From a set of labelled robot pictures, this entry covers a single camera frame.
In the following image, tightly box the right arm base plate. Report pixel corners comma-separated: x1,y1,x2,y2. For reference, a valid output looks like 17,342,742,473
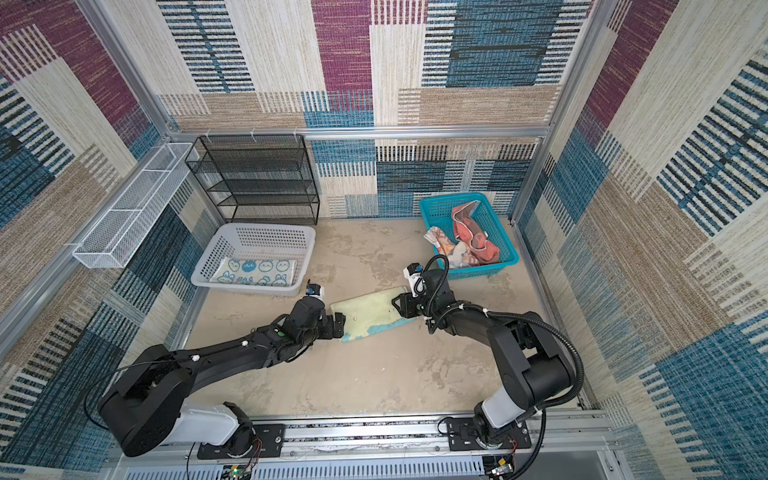
436,416,533,451

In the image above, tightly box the black wire shelf rack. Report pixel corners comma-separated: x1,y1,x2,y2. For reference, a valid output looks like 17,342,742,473
185,134,320,226

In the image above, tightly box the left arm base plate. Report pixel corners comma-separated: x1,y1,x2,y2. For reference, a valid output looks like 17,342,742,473
196,423,286,461

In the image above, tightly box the blue bunny towel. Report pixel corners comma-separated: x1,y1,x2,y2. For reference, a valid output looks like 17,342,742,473
211,257,296,287

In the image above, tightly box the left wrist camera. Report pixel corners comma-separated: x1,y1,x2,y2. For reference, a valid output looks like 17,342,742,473
306,280,324,300

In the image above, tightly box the yellow green towel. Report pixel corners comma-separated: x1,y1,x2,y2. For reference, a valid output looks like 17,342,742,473
330,286,411,343

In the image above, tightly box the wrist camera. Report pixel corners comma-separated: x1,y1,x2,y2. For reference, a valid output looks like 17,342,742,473
403,262,426,298
306,280,324,300

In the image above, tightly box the teal plastic basket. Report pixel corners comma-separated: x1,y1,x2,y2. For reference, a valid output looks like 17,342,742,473
419,192,519,280

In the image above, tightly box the white wire wall basket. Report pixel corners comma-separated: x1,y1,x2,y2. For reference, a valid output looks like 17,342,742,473
72,143,192,269

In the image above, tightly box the pink red towel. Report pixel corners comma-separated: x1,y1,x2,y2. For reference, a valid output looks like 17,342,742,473
451,200,500,265

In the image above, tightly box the white plastic basket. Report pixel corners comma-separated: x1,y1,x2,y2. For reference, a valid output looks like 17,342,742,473
191,223,316,297

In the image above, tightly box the aluminium front rail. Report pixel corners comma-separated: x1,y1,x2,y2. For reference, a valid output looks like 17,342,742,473
107,410,613,463

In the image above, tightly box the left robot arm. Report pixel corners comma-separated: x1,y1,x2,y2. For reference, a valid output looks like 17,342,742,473
98,296,346,457

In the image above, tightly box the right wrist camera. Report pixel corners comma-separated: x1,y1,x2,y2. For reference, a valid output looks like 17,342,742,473
403,262,426,298

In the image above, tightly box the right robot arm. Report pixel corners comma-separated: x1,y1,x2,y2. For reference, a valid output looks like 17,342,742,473
391,287,584,448

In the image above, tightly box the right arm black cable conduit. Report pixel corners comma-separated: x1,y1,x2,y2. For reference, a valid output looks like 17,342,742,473
419,254,586,480

